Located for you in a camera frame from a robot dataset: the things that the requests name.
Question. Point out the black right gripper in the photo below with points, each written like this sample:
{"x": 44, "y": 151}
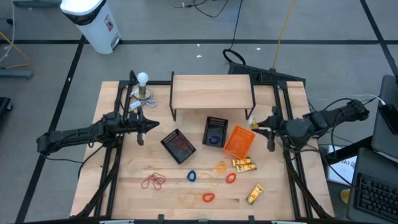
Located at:
{"x": 283, "y": 129}

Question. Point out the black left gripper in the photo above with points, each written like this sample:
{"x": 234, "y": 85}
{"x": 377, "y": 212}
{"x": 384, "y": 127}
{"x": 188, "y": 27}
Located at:
{"x": 132, "y": 126}

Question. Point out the yellow crayon box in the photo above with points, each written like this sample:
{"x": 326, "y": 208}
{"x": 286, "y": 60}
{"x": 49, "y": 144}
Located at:
{"x": 246, "y": 168}
{"x": 242, "y": 162}
{"x": 254, "y": 124}
{"x": 255, "y": 194}

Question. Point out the orange plastic basket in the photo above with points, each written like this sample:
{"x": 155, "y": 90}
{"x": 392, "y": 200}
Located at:
{"x": 239, "y": 143}

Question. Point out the yellow rubber band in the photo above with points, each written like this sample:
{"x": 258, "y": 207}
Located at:
{"x": 192, "y": 195}
{"x": 214, "y": 181}

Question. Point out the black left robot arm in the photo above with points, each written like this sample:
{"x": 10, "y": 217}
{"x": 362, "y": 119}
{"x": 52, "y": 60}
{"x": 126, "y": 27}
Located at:
{"x": 77, "y": 134}

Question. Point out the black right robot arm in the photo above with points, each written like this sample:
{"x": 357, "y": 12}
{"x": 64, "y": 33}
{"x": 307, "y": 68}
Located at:
{"x": 326, "y": 119}

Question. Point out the large black plastic basket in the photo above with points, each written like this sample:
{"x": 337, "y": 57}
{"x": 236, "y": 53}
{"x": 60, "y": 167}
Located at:
{"x": 172, "y": 137}

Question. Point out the brass lamp base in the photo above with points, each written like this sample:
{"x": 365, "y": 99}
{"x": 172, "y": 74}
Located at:
{"x": 142, "y": 92}

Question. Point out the white light bulb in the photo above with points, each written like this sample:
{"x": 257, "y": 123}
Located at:
{"x": 143, "y": 77}

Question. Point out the small black plastic basket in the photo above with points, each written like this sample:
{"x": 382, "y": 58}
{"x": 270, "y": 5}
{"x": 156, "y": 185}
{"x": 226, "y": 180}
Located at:
{"x": 216, "y": 123}

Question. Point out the white paper sheet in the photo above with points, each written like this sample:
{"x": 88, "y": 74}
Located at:
{"x": 343, "y": 169}

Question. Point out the yellow round object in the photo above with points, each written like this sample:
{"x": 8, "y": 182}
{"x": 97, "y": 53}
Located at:
{"x": 345, "y": 196}

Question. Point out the white trash can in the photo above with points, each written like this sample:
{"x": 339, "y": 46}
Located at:
{"x": 93, "y": 28}

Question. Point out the grey closed laptop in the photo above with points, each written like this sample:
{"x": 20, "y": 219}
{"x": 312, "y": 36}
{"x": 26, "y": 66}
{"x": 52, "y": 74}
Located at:
{"x": 384, "y": 140}

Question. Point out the black phone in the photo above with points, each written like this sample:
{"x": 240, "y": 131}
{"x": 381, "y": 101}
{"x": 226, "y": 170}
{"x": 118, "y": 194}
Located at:
{"x": 390, "y": 118}

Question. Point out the grey table foot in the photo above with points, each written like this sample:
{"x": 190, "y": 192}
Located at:
{"x": 15, "y": 73}
{"x": 34, "y": 3}

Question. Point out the wooden shelf riser black frame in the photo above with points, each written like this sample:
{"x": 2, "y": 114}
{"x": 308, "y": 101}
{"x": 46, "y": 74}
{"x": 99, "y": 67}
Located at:
{"x": 211, "y": 91}

